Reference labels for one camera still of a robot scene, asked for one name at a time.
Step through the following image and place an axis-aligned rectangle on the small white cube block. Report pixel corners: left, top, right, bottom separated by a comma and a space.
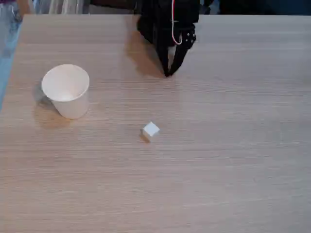
142, 121, 160, 142

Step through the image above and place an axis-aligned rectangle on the white paper cup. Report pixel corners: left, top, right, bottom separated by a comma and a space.
41, 64, 90, 120

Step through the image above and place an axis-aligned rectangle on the pale pleated curtain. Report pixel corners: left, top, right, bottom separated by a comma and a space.
34, 0, 91, 15

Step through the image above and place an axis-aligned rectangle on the person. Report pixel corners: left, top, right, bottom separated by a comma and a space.
0, 0, 25, 102

